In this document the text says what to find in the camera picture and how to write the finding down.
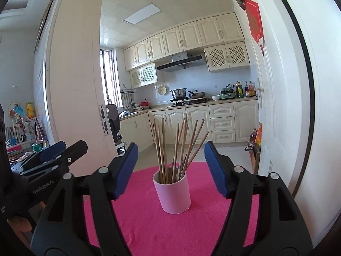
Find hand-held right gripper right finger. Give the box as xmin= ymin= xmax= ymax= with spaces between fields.
xmin=204 ymin=141 xmax=313 ymax=256

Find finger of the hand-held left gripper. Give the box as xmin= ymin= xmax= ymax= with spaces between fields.
xmin=19 ymin=139 xmax=88 ymax=178
xmin=11 ymin=141 xmax=67 ymax=171

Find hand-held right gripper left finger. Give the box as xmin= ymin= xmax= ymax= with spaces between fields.
xmin=30 ymin=142 xmax=139 ymax=256

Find bundle of wooden chopsticks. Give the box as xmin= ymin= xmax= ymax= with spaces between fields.
xmin=150 ymin=113 xmax=210 ymax=184

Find pink cylindrical cup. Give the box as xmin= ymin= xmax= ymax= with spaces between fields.
xmin=152 ymin=166 xmax=191 ymax=214

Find person's left hand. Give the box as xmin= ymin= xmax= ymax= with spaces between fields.
xmin=8 ymin=202 xmax=46 ymax=232

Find white shelf rack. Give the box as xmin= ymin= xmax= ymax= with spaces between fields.
xmin=114 ymin=135 xmax=127 ymax=155

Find brown box on floor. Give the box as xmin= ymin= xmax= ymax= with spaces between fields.
xmin=244 ymin=145 xmax=260 ymax=175

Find row of books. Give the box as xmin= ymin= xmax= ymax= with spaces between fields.
xmin=5 ymin=117 xmax=36 ymax=144

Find black appliance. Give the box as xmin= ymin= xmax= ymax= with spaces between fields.
xmin=106 ymin=104 xmax=121 ymax=140

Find orange bag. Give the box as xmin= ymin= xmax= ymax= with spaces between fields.
xmin=254 ymin=124 xmax=263 ymax=150

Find blue and orange toy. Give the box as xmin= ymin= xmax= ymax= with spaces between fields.
xmin=10 ymin=101 xmax=26 ymax=118

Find cream lower kitchen cabinets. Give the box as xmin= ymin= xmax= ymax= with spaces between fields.
xmin=118 ymin=99 xmax=260 ymax=155

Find cream kitchen cabinets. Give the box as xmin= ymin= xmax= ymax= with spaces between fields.
xmin=123 ymin=12 xmax=245 ymax=72
xmin=118 ymin=99 xmax=260 ymax=155

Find gas stove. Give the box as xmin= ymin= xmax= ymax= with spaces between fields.
xmin=167 ymin=97 xmax=210 ymax=108

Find hanging utensil rack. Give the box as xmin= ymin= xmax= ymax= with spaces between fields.
xmin=120 ymin=84 xmax=137 ymax=107

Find green electric cooker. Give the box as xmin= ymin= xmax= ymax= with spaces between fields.
xmin=220 ymin=85 xmax=236 ymax=100

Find kitchen window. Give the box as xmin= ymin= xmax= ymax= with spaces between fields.
xmin=100 ymin=48 xmax=123 ymax=110

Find white door with lock plates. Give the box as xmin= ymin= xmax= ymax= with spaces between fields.
xmin=45 ymin=0 xmax=126 ymax=176

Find steel cooking pot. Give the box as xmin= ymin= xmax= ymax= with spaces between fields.
xmin=170 ymin=87 xmax=187 ymax=100

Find small lattice door cabinet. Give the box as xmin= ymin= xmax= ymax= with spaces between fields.
xmin=129 ymin=62 xmax=158 ymax=89

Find black range hood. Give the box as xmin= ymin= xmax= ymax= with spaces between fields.
xmin=157 ymin=52 xmax=208 ymax=73

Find wide lattice door cabinet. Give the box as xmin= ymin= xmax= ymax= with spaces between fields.
xmin=204 ymin=41 xmax=250 ymax=72

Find cream upper kitchen cabinets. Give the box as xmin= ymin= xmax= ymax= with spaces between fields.
xmin=123 ymin=12 xmax=245 ymax=72

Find red square door decoration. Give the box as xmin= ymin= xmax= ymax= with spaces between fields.
xmin=244 ymin=0 xmax=267 ymax=56

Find square ceiling light panel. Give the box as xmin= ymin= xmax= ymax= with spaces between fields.
xmin=123 ymin=4 xmax=162 ymax=24

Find white door handle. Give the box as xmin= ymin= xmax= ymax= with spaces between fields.
xmin=256 ymin=78 xmax=264 ymax=108

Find white door with handle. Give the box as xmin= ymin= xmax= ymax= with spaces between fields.
xmin=226 ymin=0 xmax=312 ymax=187

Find long wall frame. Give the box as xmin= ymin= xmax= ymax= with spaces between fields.
xmin=34 ymin=0 xmax=62 ymax=54

